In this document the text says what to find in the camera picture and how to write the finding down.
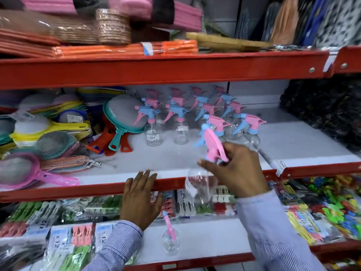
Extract pile of clothespin packets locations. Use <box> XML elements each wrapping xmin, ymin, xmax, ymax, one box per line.
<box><xmin>0</xmin><ymin>195</ymin><xmax>141</xmax><ymax>271</ymax></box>

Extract orange bundle of sticks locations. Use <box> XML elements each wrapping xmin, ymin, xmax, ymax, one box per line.
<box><xmin>53</xmin><ymin>39</ymin><xmax>199</xmax><ymax>57</ymax></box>

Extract person's right forearm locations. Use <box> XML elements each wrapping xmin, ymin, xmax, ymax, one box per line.
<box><xmin>235</xmin><ymin>190</ymin><xmax>328</xmax><ymax>271</ymax></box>

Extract pile of colourful clip packets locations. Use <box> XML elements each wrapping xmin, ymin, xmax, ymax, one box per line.
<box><xmin>268</xmin><ymin>173</ymin><xmax>361</xmax><ymax>246</ymax></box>

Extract stack of flat coloured strainers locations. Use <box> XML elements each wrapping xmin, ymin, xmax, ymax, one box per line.
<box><xmin>39</xmin><ymin>155</ymin><xmax>104</xmax><ymax>174</ymax></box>

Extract clear spray bottle pink trigger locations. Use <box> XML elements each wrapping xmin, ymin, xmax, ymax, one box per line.
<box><xmin>185</xmin><ymin>124</ymin><xmax>229</xmax><ymax>206</ymax></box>

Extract person's left forearm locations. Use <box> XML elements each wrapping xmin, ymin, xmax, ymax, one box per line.
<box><xmin>82</xmin><ymin>219</ymin><xmax>143</xmax><ymax>271</ymax></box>

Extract person's right hand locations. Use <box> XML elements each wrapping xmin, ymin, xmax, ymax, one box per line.
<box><xmin>197</xmin><ymin>142</ymin><xmax>270</xmax><ymax>199</ymax></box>

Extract small clear bottle pink nozzle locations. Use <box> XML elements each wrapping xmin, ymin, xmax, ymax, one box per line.
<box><xmin>162</xmin><ymin>211</ymin><xmax>181</xmax><ymax>256</ymax></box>

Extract long red shelf beam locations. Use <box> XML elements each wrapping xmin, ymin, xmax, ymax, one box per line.
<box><xmin>124</xmin><ymin>239</ymin><xmax>361</xmax><ymax>271</ymax></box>
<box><xmin>0</xmin><ymin>50</ymin><xmax>330</xmax><ymax>91</ymax></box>
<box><xmin>0</xmin><ymin>169</ymin><xmax>278</xmax><ymax>203</ymax></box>

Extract row of clip packets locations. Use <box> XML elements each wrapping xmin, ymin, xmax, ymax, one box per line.
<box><xmin>149</xmin><ymin>186</ymin><xmax>238</xmax><ymax>220</ymax></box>

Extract pink handled mesh strainer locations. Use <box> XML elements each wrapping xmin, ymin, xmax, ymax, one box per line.
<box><xmin>0</xmin><ymin>152</ymin><xmax>80</xmax><ymax>191</ymax></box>

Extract brown coir mat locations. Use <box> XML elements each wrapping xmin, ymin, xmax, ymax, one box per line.
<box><xmin>186</xmin><ymin>32</ymin><xmax>273</xmax><ymax>53</ymax></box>

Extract pile of colourful strainers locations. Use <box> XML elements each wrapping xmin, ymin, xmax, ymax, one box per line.
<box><xmin>0</xmin><ymin>87</ymin><xmax>127</xmax><ymax>155</ymax></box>

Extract row of pink-blue spray bottles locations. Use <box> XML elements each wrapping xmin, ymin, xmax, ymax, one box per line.
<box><xmin>133</xmin><ymin>86</ymin><xmax>268</xmax><ymax>148</ymax></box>

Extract bagged brown woven mats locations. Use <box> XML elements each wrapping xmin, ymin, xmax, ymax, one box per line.
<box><xmin>0</xmin><ymin>9</ymin><xmax>99</xmax><ymax>44</ymax></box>

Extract green mesh strainer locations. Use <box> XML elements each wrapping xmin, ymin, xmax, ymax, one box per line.
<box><xmin>35</xmin><ymin>131</ymin><xmax>80</xmax><ymax>160</ymax></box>

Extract red plastic strainers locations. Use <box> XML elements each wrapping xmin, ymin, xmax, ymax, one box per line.
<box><xmin>87</xmin><ymin>115</ymin><xmax>133</xmax><ymax>157</ymax></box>

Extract pink scrubber pads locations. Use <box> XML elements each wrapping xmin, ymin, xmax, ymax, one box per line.
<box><xmin>108</xmin><ymin>0</ymin><xmax>154</xmax><ymax>21</ymax></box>

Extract orange hanging cloth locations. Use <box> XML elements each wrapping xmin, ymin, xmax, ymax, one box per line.
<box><xmin>269</xmin><ymin>0</ymin><xmax>300</xmax><ymax>45</ymax></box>

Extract dark patterned fabric bundle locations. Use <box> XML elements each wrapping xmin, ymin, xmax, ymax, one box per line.
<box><xmin>279</xmin><ymin>74</ymin><xmax>361</xmax><ymax>153</ymax></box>

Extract blue hanging cloth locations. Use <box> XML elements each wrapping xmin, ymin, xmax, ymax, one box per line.
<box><xmin>300</xmin><ymin>0</ymin><xmax>330</xmax><ymax>46</ymax></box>

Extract white shelf label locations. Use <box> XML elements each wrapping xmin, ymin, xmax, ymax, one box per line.
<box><xmin>274</xmin><ymin>160</ymin><xmax>288</xmax><ymax>177</ymax></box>
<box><xmin>323</xmin><ymin>50</ymin><xmax>338</xmax><ymax>72</ymax></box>

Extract stack of pink mats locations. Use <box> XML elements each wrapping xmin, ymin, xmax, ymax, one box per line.
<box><xmin>20</xmin><ymin>0</ymin><xmax>77</xmax><ymax>14</ymax></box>
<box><xmin>154</xmin><ymin>0</ymin><xmax>203</xmax><ymax>33</ymax></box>

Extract black-white patterned hanging cloth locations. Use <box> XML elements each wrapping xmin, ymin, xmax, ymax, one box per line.
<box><xmin>314</xmin><ymin>0</ymin><xmax>361</xmax><ymax>49</ymax></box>

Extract person's left hand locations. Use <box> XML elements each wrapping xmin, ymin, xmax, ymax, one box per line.
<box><xmin>120</xmin><ymin>170</ymin><xmax>163</xmax><ymax>232</ymax></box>

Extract yellow handled strainer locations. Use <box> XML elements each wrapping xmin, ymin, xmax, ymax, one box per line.
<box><xmin>10</xmin><ymin>115</ymin><xmax>90</xmax><ymax>147</ymax></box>

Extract stack of red-orange mats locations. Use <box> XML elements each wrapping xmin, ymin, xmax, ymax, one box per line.
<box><xmin>0</xmin><ymin>28</ymin><xmax>61</xmax><ymax>58</ymax></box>

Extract teal mesh strainer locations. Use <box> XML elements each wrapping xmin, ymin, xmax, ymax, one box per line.
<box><xmin>103</xmin><ymin>94</ymin><xmax>148</xmax><ymax>152</ymax></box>

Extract short red shelf beam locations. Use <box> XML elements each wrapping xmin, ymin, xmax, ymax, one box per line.
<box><xmin>324</xmin><ymin>45</ymin><xmax>361</xmax><ymax>78</ymax></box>
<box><xmin>278</xmin><ymin>162</ymin><xmax>361</xmax><ymax>180</ymax></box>

